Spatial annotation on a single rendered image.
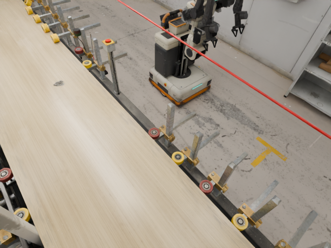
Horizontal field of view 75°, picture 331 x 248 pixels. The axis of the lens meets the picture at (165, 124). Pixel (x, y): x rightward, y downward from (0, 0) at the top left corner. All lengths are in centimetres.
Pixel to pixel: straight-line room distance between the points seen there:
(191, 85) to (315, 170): 170
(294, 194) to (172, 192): 163
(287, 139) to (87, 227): 246
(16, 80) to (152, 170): 140
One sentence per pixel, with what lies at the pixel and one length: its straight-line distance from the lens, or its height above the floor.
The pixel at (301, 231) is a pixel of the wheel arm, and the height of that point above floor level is 85.
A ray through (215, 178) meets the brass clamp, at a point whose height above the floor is 87.
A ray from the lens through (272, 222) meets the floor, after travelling 243.
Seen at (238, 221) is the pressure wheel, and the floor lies 91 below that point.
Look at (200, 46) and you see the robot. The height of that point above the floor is 80.
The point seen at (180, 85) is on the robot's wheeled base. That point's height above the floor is 28.
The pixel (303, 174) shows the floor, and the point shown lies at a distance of 283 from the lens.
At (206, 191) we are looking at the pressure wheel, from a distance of 132.
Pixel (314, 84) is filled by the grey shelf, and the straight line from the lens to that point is 382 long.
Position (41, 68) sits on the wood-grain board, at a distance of 224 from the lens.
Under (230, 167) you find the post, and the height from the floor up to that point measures 110.
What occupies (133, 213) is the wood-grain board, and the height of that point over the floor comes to 90.
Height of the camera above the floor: 210
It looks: 51 degrees down
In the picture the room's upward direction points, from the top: 4 degrees clockwise
